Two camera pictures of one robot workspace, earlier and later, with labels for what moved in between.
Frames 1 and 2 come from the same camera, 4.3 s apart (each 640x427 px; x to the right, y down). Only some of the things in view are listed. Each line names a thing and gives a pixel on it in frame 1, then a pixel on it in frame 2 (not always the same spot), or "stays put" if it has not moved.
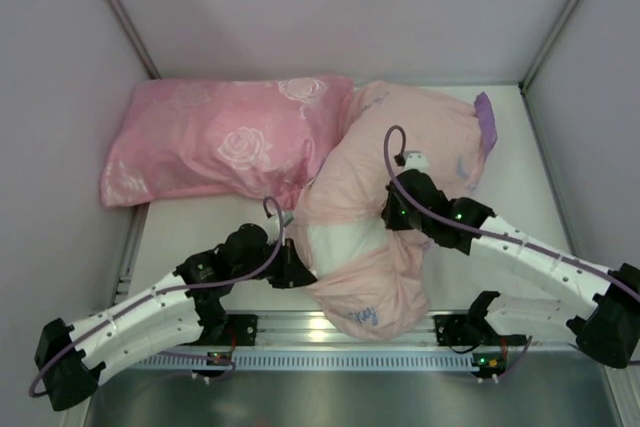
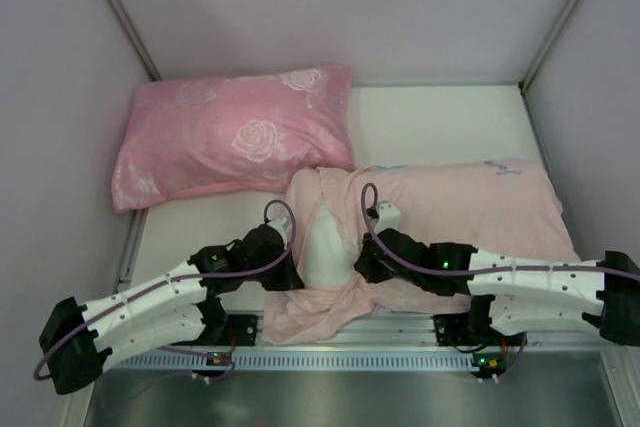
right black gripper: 396,212 to 366,259
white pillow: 334,246 stays put
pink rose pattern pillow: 260,136 stays put
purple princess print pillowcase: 388,129 to 499,208
